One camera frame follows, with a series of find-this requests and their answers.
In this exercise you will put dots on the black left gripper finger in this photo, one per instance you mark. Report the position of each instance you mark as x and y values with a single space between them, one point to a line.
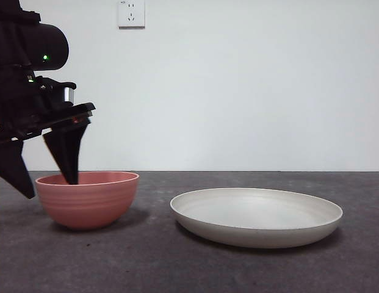
12 171
68 152

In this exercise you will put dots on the red ribbed bowl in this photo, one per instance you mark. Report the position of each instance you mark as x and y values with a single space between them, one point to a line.
91 207

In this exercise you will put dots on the white round plate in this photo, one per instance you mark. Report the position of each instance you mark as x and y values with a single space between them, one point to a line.
256 226

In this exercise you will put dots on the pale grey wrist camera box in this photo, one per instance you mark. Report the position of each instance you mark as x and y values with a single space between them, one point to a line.
69 94

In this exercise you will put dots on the white wall socket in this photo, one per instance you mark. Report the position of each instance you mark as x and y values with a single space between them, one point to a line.
131 15

